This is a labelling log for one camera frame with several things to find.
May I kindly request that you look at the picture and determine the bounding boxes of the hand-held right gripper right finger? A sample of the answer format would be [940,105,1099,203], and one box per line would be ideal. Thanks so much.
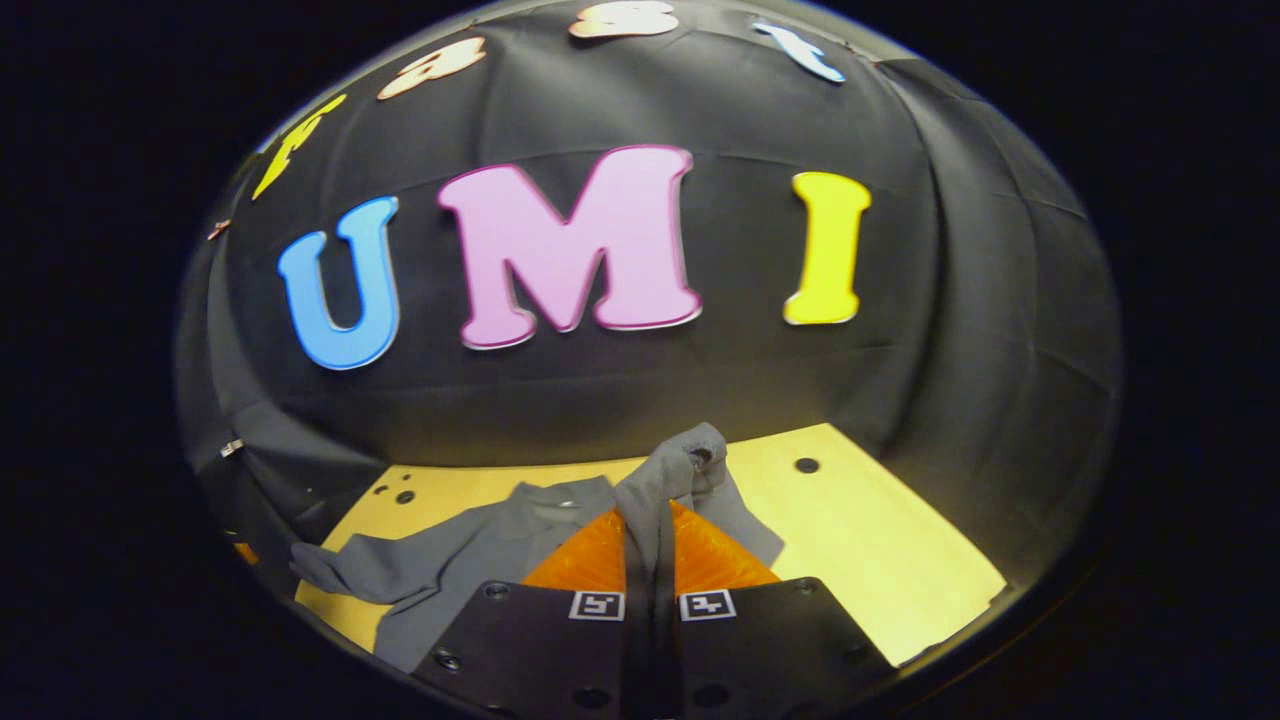
[650,500,896,720]

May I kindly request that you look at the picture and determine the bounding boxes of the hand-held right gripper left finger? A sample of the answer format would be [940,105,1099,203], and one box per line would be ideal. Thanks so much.
[415,505,651,720]

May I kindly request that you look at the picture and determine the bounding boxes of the grey button shirt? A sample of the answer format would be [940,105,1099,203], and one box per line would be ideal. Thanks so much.
[290,422,786,673]

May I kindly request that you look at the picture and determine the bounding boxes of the black backdrop cloth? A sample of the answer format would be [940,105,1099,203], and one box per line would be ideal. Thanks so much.
[175,0,1123,601]

